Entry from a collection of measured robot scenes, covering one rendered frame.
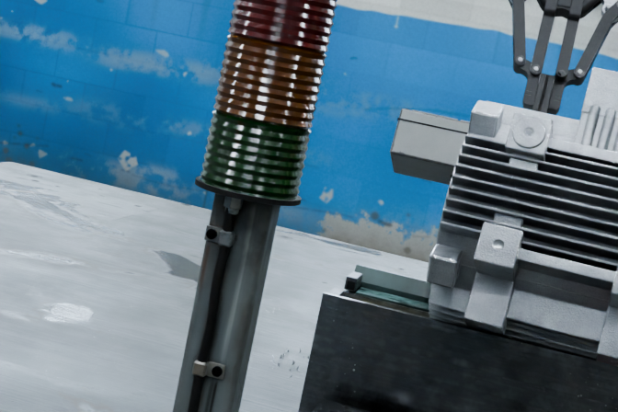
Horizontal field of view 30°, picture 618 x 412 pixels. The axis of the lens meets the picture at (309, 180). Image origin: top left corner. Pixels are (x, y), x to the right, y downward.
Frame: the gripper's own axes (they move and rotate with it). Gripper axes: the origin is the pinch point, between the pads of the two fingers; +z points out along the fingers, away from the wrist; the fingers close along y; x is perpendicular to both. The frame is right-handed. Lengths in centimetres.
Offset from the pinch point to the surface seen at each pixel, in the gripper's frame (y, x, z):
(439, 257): -4.4, -28.6, 23.8
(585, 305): 6.9, -26.8, 24.4
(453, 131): -7.8, -3.5, 5.3
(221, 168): -16, -52, 27
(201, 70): -204, 507, -171
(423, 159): -10.0, -3.4, 8.9
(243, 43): -16, -55, 20
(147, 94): -235, 515, -151
